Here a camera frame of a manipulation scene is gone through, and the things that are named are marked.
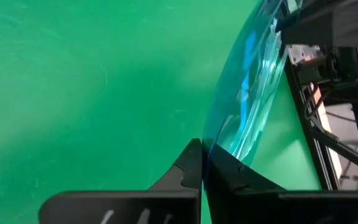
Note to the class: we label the black aluminium table frame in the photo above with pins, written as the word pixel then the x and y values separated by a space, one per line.
pixel 309 124

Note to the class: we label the large clear blue plate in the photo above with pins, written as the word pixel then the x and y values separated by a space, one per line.
pixel 250 87

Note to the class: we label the silver mounting bracket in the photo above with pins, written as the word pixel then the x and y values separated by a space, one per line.
pixel 304 54

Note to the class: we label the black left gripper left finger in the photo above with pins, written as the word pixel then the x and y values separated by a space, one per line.
pixel 185 177

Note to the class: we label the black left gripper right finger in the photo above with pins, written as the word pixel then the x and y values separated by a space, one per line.
pixel 228 186

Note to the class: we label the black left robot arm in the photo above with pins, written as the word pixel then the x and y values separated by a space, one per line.
pixel 337 21

